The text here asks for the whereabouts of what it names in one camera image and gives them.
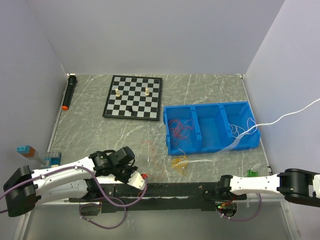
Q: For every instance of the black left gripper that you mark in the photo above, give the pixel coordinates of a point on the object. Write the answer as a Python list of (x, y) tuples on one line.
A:
[(132, 168)]

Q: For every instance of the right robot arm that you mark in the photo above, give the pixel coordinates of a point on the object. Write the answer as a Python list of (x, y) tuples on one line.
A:
[(298, 186)]

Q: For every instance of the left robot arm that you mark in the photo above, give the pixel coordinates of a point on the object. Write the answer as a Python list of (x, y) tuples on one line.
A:
[(28, 188)]

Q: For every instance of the black chess piece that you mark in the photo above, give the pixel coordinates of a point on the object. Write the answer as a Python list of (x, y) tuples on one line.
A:
[(130, 108)]

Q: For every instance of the black white chessboard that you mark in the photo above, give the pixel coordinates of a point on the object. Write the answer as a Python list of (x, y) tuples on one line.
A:
[(132, 93)]

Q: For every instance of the blue toy brick stack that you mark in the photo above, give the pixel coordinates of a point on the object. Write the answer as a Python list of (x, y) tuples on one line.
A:
[(52, 159)]

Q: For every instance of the cream chess pawn left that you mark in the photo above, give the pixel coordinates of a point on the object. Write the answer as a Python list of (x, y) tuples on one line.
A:
[(117, 93)]

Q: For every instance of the cream chess pawn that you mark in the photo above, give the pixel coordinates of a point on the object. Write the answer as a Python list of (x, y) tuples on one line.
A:
[(147, 91), (117, 93)]

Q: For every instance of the cream chess pawn right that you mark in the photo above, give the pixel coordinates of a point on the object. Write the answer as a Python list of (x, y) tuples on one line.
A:
[(147, 91)]

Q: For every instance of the blue three-compartment bin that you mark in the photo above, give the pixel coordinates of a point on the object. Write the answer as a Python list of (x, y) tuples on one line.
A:
[(210, 128)]

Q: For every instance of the blue brown toy block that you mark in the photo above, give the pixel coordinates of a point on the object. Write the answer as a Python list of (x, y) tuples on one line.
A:
[(30, 153)]

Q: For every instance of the black marker orange cap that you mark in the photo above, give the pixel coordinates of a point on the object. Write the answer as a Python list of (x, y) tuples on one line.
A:
[(71, 85)]

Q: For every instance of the green small object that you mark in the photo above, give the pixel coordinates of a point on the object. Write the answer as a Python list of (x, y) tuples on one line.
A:
[(252, 174)]

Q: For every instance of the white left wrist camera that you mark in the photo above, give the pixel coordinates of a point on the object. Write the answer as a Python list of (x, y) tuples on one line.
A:
[(137, 181)]

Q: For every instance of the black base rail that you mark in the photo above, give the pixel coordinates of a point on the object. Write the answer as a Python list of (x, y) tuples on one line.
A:
[(163, 196)]

